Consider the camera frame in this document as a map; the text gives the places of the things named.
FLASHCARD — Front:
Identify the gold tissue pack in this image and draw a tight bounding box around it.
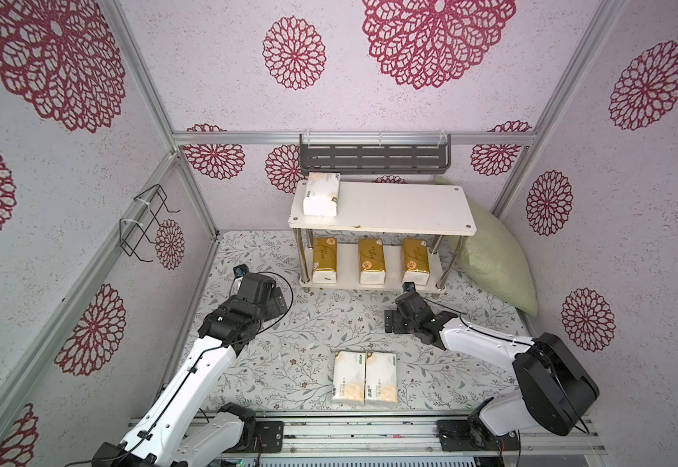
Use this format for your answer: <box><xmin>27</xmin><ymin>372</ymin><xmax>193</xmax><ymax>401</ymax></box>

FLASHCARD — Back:
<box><xmin>312</xmin><ymin>237</ymin><xmax>338</xmax><ymax>284</ymax></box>
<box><xmin>358</xmin><ymin>239</ymin><xmax>387</xmax><ymax>285</ymax></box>
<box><xmin>401</xmin><ymin>239</ymin><xmax>430</xmax><ymax>286</ymax></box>

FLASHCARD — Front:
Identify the white tissue pack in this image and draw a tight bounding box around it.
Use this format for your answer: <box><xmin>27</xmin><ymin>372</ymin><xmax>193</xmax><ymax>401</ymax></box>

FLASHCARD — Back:
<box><xmin>302</xmin><ymin>172</ymin><xmax>341</xmax><ymax>217</ymax></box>
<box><xmin>365</xmin><ymin>352</ymin><xmax>399</xmax><ymax>405</ymax></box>
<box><xmin>331</xmin><ymin>351</ymin><xmax>365</xmax><ymax>404</ymax></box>

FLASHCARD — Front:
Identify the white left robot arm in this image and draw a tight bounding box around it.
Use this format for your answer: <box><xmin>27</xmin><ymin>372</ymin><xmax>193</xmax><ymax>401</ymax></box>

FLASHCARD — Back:
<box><xmin>89</xmin><ymin>266</ymin><xmax>292</xmax><ymax>466</ymax></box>

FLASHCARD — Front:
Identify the white two-tier shelf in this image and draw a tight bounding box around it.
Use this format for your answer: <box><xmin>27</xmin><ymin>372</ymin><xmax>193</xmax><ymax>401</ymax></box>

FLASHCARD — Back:
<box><xmin>288</xmin><ymin>180</ymin><xmax>477</xmax><ymax>295</ymax></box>

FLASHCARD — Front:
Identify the light green pillow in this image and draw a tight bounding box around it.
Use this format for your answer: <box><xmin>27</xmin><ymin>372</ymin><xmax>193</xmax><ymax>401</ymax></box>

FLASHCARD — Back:
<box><xmin>456</xmin><ymin>197</ymin><xmax>539</xmax><ymax>316</ymax></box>

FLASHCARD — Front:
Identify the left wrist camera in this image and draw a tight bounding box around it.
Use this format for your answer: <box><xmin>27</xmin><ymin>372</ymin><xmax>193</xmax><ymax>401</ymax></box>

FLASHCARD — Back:
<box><xmin>233</xmin><ymin>264</ymin><xmax>249</xmax><ymax>279</ymax></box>

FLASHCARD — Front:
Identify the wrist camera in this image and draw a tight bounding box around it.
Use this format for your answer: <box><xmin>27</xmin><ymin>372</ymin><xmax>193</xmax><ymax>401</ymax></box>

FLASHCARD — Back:
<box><xmin>233</xmin><ymin>264</ymin><xmax>249</xmax><ymax>279</ymax></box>
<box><xmin>402</xmin><ymin>281</ymin><xmax>416</xmax><ymax>293</ymax></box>

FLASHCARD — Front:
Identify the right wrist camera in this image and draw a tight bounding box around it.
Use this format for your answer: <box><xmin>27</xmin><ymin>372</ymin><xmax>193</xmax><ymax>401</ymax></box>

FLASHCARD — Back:
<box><xmin>402</xmin><ymin>281</ymin><xmax>416</xmax><ymax>293</ymax></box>

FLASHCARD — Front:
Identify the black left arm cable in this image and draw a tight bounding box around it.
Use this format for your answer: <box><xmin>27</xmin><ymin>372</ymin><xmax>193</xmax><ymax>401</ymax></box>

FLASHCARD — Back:
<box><xmin>63</xmin><ymin>270</ymin><xmax>295</xmax><ymax>467</ymax></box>

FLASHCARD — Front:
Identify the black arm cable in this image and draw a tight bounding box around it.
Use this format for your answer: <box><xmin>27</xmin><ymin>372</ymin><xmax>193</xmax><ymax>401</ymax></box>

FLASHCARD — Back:
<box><xmin>425</xmin><ymin>297</ymin><xmax>594</xmax><ymax>436</ymax></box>
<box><xmin>63</xmin><ymin>270</ymin><xmax>295</xmax><ymax>467</ymax></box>

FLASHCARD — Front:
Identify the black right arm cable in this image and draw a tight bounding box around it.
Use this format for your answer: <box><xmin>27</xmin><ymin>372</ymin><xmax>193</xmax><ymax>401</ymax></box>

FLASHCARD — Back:
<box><xmin>425</xmin><ymin>297</ymin><xmax>594</xmax><ymax>436</ymax></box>

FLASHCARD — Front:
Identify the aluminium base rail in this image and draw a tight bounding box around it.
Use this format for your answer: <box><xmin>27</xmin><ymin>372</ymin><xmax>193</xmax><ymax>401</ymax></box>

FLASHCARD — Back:
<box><xmin>220</xmin><ymin>411</ymin><xmax>613</xmax><ymax>466</ymax></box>

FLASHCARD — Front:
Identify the black wire wall rack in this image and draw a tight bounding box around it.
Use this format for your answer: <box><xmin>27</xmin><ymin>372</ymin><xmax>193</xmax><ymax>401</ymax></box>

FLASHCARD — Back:
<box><xmin>117</xmin><ymin>184</ymin><xmax>181</xmax><ymax>263</ymax></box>

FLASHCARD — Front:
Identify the grey wall-mounted metal rack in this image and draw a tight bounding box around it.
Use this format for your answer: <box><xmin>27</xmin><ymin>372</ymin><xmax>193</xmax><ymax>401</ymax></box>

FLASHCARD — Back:
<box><xmin>298</xmin><ymin>134</ymin><xmax>452</xmax><ymax>175</ymax></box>

